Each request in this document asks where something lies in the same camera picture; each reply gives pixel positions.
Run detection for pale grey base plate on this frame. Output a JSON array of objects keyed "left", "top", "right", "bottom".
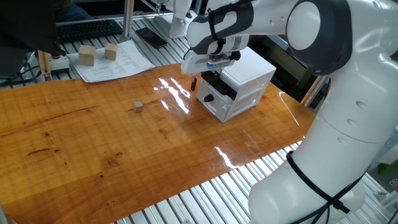
[{"left": 49, "top": 55, "right": 71, "bottom": 75}]

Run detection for black strap on robot forearm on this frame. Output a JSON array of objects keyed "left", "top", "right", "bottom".
[{"left": 207, "top": 7, "right": 227, "bottom": 55}]

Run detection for silver blue wrist bracket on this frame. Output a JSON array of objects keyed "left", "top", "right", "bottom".
[{"left": 206, "top": 51, "right": 242, "bottom": 70}]

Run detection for short wooden post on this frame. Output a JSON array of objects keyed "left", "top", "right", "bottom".
[{"left": 37, "top": 50, "right": 52, "bottom": 82}]

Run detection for slanted wooden beam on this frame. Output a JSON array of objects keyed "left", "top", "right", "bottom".
[{"left": 300, "top": 76, "right": 330, "bottom": 108}]

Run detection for drawer with black handle front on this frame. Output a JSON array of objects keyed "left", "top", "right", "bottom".
[{"left": 201, "top": 70, "right": 269, "bottom": 102}]

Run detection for aluminium profile post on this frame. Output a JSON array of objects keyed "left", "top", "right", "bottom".
[{"left": 120, "top": 0, "right": 136, "bottom": 43}]

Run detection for large wooden block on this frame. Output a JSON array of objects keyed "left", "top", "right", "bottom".
[
  {"left": 78, "top": 45, "right": 96, "bottom": 67},
  {"left": 104, "top": 42, "right": 119, "bottom": 61}
]

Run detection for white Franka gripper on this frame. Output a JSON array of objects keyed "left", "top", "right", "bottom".
[{"left": 181, "top": 49, "right": 237, "bottom": 92}]

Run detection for black monitor back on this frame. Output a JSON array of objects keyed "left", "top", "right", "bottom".
[{"left": 0, "top": 0, "right": 67, "bottom": 78}]

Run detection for white plastic drawer cabinet frame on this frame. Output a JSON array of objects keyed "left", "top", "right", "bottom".
[{"left": 196, "top": 46, "right": 277, "bottom": 123}]

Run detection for white drawer with black knob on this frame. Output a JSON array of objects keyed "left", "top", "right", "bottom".
[{"left": 196, "top": 80, "right": 264, "bottom": 123}]

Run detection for seated person in jeans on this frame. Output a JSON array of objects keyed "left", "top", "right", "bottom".
[{"left": 55, "top": 0, "right": 94, "bottom": 23}]

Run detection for white pedestal on grey plate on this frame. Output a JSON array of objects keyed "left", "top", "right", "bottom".
[{"left": 154, "top": 0, "right": 200, "bottom": 40}]

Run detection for black computer keyboard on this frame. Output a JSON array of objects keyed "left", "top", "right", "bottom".
[{"left": 57, "top": 19, "right": 124, "bottom": 44}]

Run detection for glossy wood-grain mat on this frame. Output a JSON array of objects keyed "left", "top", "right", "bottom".
[{"left": 0, "top": 58, "right": 318, "bottom": 224}]

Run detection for black smartphone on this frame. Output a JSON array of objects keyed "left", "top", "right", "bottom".
[{"left": 136, "top": 27, "right": 168, "bottom": 49}]

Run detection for green plastic object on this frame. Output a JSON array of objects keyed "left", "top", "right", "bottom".
[{"left": 377, "top": 158, "right": 398, "bottom": 177}]

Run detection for printed white paper sheets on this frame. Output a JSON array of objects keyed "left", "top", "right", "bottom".
[{"left": 67, "top": 39, "right": 155, "bottom": 84}]

